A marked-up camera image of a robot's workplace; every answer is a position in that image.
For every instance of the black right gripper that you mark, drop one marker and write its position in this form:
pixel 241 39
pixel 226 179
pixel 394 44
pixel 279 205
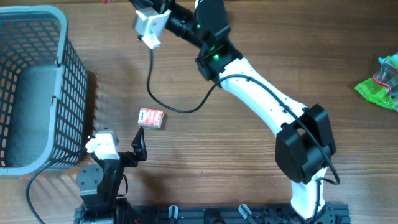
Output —
pixel 162 6

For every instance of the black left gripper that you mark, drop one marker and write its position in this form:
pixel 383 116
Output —
pixel 132 161

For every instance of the red Kleenex tissue pack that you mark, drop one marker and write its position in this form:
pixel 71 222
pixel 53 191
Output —
pixel 150 118

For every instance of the green candy bag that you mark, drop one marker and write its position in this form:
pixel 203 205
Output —
pixel 381 88

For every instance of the teal tissue pack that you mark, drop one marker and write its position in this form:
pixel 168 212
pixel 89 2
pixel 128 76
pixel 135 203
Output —
pixel 394 58

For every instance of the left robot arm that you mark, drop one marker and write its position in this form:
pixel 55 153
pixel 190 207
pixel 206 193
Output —
pixel 99 183

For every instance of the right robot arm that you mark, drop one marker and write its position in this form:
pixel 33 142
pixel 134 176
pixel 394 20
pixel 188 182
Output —
pixel 304 139

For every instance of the grey plastic basket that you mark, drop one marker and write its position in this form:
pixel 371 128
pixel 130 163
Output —
pixel 43 91

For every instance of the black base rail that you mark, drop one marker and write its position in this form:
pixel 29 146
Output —
pixel 274 213

